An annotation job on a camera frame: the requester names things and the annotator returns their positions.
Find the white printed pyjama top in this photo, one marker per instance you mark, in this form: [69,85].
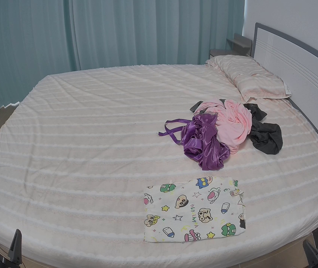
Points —
[192,211]

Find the bed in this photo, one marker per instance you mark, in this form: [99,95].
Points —
[92,135]

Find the black garment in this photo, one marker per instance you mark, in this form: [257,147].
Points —
[268,138]

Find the pink garment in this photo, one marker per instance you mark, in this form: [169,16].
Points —
[234,127]

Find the purple satin garment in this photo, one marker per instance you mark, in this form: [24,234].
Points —
[203,146]

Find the blue-green curtain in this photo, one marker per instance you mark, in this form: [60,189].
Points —
[159,24]
[27,38]

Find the grey bedside table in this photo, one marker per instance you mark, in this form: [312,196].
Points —
[237,42]

